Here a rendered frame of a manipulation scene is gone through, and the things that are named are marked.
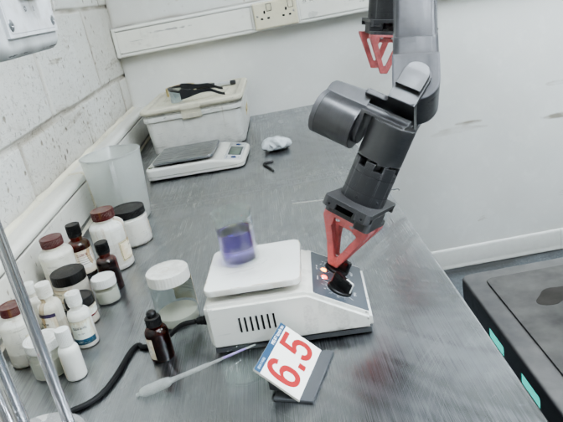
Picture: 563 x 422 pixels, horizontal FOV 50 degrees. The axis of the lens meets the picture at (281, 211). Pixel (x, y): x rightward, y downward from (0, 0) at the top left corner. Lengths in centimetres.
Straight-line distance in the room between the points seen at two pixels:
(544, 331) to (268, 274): 84
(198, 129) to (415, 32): 110
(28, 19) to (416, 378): 52
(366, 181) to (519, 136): 170
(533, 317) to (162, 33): 142
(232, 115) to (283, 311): 112
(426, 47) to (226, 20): 137
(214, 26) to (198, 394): 155
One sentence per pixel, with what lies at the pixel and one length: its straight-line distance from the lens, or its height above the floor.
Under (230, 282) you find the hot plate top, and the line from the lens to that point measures 73.
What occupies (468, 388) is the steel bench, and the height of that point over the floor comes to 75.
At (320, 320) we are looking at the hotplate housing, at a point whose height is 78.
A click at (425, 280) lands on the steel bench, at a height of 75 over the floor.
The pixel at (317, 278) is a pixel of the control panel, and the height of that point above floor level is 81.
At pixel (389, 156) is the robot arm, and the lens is 73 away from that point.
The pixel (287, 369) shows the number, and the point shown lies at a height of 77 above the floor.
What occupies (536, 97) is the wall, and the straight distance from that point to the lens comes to 240.
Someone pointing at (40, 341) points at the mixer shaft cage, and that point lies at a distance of 38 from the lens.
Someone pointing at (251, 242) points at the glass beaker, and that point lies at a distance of 76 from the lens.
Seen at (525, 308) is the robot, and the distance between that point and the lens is 152.
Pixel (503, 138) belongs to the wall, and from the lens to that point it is 238.
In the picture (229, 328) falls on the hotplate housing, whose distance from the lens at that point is 74.
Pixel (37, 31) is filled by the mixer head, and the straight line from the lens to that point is 32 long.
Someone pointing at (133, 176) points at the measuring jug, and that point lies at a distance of 128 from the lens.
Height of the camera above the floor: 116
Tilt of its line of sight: 20 degrees down
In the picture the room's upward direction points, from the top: 11 degrees counter-clockwise
